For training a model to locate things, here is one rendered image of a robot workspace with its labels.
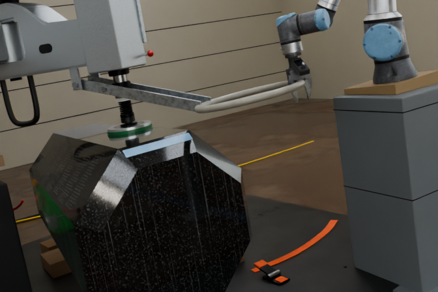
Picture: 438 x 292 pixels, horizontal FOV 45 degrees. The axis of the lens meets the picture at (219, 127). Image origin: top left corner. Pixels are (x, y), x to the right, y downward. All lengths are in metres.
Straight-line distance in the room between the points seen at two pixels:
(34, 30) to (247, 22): 6.36
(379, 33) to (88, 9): 1.28
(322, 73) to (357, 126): 6.25
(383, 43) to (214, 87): 6.39
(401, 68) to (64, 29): 1.54
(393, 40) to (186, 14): 6.31
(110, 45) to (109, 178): 0.66
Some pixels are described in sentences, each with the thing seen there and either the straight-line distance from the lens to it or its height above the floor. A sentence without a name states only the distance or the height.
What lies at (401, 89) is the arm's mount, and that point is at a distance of 2.32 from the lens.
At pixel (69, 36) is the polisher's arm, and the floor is 1.32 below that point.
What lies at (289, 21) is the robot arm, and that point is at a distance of 2.31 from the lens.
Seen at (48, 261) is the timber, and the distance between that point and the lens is 3.30.
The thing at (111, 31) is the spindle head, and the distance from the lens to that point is 2.46.
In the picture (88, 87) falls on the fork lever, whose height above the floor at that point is 1.07.
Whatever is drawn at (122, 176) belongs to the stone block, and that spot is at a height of 0.73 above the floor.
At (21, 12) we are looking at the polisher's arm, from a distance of 2.80.
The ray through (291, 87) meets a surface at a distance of 2.12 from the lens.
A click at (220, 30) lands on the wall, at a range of 8.54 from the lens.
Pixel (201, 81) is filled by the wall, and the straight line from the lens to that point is 8.32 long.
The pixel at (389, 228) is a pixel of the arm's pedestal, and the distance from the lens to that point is 2.44.
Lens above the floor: 1.18
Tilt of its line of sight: 9 degrees down
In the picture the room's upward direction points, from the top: 9 degrees counter-clockwise
